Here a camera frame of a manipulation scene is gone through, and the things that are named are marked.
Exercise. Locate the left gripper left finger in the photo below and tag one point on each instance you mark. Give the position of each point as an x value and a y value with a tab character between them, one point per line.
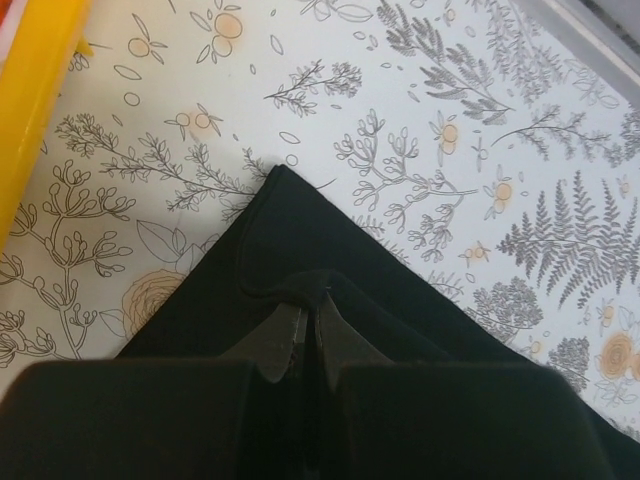
228	417

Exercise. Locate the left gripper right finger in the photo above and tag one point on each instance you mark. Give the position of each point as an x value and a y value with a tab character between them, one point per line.
415	390

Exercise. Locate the black t shirt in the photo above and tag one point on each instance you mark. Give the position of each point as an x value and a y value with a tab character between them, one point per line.
290	245

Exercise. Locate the floral table cloth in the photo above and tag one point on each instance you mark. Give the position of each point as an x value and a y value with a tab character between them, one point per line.
461	135

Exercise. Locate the yellow plastic bin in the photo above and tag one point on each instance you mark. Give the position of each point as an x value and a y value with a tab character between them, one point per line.
38	40

